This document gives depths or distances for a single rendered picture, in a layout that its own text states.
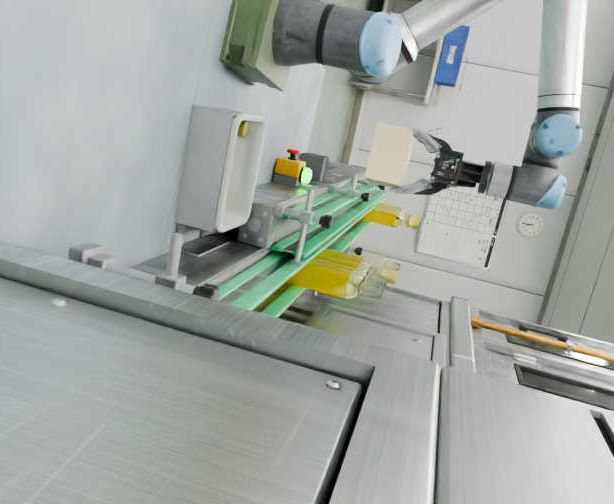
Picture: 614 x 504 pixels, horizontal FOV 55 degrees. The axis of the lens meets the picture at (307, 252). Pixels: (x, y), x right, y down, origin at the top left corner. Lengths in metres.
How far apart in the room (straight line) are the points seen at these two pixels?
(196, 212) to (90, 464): 0.89
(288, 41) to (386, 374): 0.96
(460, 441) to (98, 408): 0.17
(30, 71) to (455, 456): 0.61
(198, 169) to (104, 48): 0.34
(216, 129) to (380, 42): 0.35
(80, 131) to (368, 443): 0.64
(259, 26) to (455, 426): 0.97
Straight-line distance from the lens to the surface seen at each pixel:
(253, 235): 1.29
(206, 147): 1.11
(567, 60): 1.21
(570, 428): 0.37
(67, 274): 0.43
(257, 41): 1.19
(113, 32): 0.87
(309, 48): 1.23
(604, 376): 1.82
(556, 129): 1.18
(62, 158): 0.81
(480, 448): 0.31
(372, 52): 1.20
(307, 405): 0.32
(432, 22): 1.35
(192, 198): 1.12
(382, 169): 1.29
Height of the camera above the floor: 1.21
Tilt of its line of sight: 11 degrees down
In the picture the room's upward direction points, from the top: 104 degrees clockwise
